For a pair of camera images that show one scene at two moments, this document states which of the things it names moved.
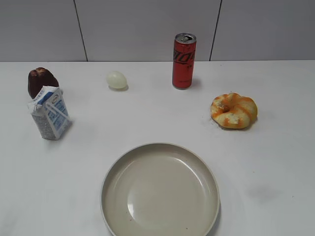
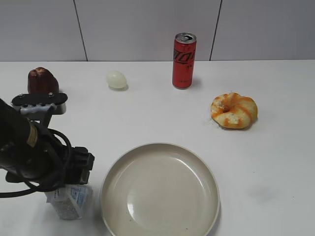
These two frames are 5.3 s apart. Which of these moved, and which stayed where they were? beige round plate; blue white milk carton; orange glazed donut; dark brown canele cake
Moved: blue white milk carton
Stayed: beige round plate; dark brown canele cake; orange glazed donut
